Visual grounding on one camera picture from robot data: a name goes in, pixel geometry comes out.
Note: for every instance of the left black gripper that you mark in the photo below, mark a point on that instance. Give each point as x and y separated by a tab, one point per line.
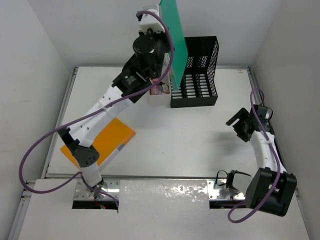
163	36

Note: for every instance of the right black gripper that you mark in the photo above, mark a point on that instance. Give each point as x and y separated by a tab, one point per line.
242	114

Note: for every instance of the brown white stamp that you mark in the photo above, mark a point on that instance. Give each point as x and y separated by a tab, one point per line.
165	88

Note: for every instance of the pink glue bottle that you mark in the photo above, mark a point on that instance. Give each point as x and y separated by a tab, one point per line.
155	89

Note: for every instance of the green notebook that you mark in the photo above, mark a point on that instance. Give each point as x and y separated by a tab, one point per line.
171	17

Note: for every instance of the orange notebook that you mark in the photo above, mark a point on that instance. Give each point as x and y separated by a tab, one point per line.
108	143

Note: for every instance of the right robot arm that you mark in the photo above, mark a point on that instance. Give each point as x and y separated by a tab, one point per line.
270	171

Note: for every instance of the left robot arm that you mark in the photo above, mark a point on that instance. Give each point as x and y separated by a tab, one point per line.
84	132

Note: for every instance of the white storage box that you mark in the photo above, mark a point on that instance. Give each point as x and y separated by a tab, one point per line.
161	99

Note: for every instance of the black mesh file organizer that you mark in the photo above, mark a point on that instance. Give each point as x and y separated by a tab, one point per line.
197	87

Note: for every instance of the white front cover panel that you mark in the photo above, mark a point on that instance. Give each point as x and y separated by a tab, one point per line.
152	210

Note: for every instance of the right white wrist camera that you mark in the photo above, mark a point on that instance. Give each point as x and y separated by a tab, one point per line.
264	113

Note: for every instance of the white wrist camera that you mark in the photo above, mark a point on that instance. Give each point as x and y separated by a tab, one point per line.
149	22
264	113

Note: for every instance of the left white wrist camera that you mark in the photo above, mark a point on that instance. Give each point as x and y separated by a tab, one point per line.
149	22

